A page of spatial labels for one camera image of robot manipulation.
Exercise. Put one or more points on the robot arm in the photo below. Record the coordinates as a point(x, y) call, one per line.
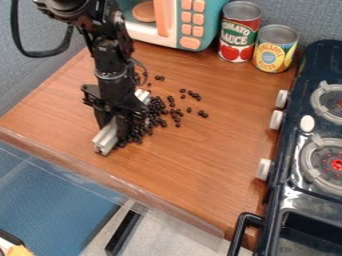
point(105, 36)

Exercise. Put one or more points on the toy stove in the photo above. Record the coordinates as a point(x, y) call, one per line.
point(307, 160)

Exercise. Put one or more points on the red tomato can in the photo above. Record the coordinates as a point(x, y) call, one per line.
point(238, 35)

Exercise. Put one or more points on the yellow pineapple can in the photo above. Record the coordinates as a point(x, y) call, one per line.
point(274, 50)

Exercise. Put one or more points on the toy microwave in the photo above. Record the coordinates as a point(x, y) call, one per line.
point(176, 21)

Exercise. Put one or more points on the grey metal bar tool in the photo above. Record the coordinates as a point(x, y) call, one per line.
point(106, 141)

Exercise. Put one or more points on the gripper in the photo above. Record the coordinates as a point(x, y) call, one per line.
point(115, 95)

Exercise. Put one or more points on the pile of black bits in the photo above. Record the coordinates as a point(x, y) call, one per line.
point(156, 111)

